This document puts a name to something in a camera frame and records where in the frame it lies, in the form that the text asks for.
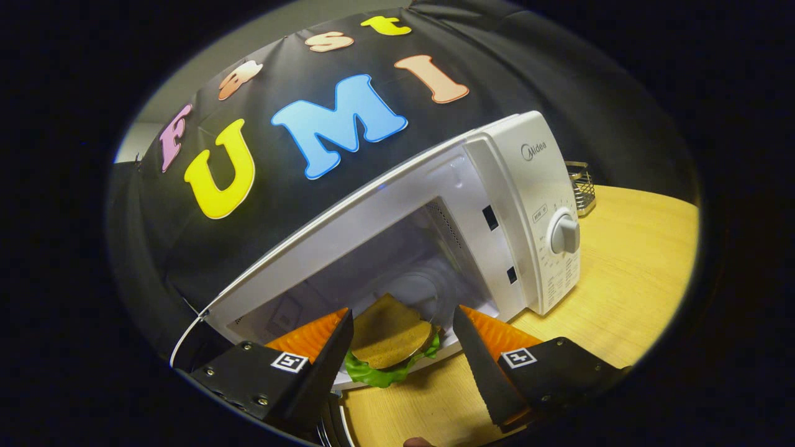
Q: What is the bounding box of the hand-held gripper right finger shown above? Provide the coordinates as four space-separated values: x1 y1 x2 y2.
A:
452 304 631 434

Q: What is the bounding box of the black backdrop cloth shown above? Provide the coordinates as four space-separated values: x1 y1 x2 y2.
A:
106 0 699 373

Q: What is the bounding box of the sandwich with green lettuce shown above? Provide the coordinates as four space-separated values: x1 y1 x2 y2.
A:
343 293 443 389

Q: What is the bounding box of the metal wire holder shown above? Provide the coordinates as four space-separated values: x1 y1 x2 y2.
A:
565 161 597 217

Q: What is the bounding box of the white microwave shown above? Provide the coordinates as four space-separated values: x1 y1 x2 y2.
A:
170 111 581 392

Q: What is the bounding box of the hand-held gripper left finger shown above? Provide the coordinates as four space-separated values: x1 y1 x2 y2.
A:
189 309 355 435

